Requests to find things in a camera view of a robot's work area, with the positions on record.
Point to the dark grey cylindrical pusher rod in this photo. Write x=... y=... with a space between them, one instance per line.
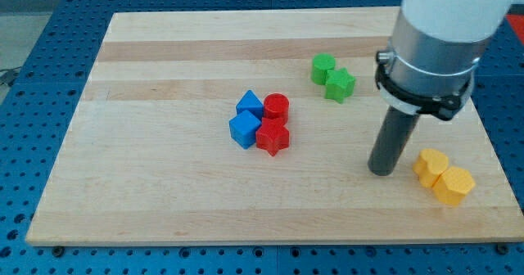
x=392 y=138

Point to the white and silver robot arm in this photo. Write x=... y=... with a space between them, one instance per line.
x=428 y=67

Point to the yellow heart block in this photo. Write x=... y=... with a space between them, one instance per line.
x=429 y=165

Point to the green star block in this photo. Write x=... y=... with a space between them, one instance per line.
x=339 y=85

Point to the yellow hexagon block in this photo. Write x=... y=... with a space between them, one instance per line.
x=453 y=186

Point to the green cylinder block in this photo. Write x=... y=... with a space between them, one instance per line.
x=321 y=64

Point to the red star block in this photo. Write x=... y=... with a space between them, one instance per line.
x=272 y=136

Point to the red cylinder block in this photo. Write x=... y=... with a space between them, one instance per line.
x=276 y=106

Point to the blue triangle block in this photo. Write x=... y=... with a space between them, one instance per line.
x=250 y=102

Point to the blue cube block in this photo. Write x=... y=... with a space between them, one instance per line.
x=243 y=128

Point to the light wooden board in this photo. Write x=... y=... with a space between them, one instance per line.
x=148 y=159

